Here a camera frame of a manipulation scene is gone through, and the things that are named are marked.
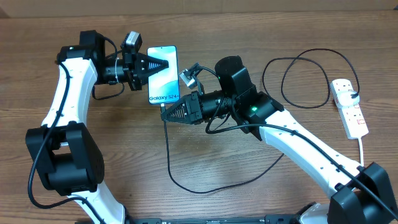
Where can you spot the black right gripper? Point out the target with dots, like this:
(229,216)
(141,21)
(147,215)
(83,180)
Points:
(193,108)

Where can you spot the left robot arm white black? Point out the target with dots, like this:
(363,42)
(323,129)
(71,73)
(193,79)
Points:
(65,155)

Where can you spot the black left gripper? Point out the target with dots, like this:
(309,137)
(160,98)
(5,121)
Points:
(135,65)

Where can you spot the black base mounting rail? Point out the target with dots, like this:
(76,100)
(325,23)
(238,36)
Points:
(267,219)

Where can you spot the white power strip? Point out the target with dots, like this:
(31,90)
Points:
(351,117)

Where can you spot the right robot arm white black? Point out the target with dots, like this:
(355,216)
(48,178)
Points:
(357,194)

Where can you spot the blue Samsung Galaxy smartphone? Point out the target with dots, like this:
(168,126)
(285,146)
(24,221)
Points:
(163,86)

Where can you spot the white charger plug adapter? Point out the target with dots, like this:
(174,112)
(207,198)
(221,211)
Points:
(347,98)

